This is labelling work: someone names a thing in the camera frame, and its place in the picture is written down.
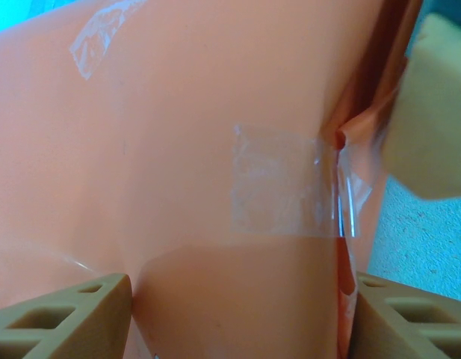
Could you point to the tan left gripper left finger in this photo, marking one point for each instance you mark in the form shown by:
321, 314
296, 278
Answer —
84, 336

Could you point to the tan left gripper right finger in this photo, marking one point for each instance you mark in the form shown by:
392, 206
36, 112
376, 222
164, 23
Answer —
379, 336

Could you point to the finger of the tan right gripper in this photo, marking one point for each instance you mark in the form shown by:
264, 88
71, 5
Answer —
435, 112

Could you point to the orange wrapping paper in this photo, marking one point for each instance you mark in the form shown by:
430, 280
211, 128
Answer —
159, 168

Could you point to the clear tape piece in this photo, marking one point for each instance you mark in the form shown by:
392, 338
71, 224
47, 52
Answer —
275, 187
95, 41

